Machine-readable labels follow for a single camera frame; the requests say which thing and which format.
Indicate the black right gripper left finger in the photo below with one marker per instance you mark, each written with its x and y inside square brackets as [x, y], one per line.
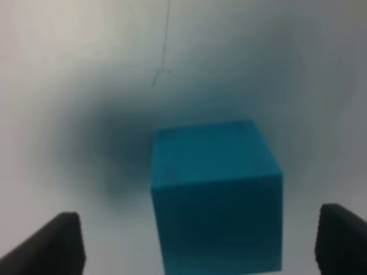
[56, 248]

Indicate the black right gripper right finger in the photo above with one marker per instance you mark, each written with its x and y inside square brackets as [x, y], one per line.
[340, 246]

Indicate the blue block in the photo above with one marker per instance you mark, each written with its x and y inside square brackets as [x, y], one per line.
[217, 193]

